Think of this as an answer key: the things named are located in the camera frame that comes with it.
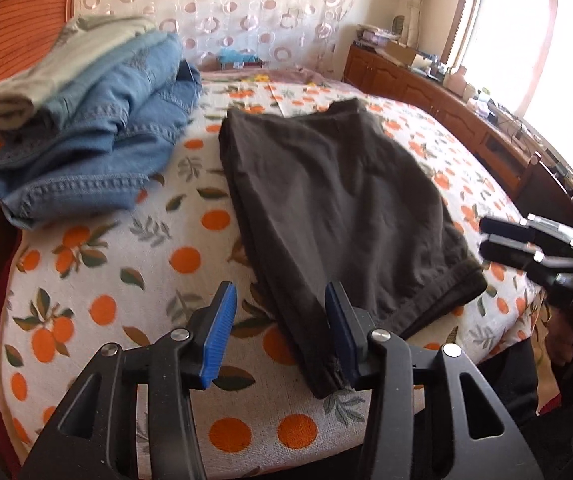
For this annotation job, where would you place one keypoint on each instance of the stack of books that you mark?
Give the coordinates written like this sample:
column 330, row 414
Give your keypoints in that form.
column 373, row 37

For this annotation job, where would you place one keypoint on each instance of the window with wooden frame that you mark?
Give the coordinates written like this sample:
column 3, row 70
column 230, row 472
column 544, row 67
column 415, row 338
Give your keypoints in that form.
column 521, row 53

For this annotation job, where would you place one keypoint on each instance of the floral pink blanket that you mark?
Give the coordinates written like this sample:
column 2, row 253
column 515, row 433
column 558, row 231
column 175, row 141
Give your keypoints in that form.
column 287, row 76

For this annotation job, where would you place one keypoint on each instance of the olive green folded pants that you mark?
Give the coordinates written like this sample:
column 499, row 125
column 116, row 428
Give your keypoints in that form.
column 81, row 42

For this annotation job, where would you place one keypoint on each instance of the black pants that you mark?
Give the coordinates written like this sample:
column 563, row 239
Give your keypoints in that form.
column 329, row 197

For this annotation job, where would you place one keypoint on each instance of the white plastic jug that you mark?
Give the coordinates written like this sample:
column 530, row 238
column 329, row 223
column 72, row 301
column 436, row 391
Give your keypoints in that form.
column 456, row 82

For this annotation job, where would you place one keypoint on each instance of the blue folded jeans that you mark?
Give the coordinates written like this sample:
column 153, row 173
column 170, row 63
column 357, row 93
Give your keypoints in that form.
column 96, row 144

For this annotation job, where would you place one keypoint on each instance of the cardboard box on cabinet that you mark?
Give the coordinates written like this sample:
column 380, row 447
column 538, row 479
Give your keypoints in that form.
column 406, row 55

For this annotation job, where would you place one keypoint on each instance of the circle pattern sheer curtain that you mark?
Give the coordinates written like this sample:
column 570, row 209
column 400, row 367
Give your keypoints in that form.
column 282, row 33

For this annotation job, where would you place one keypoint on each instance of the person's right hand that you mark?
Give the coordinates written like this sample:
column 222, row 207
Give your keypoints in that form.
column 559, row 338

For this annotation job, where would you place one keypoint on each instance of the box with blue cloth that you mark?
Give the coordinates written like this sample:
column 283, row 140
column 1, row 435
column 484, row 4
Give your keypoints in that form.
column 229, row 59

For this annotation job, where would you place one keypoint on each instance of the wooden side cabinet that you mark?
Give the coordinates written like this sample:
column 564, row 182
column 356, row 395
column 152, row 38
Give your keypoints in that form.
column 525, row 178

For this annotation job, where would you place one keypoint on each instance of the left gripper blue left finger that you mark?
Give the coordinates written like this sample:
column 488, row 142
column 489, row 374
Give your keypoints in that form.
column 211, row 327

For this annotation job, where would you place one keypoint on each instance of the orange fruit print bedsheet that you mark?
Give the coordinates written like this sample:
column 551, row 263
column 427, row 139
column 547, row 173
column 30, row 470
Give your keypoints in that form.
column 131, row 276

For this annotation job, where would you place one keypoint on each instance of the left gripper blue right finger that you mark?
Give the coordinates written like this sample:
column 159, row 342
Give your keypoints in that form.
column 350, row 328

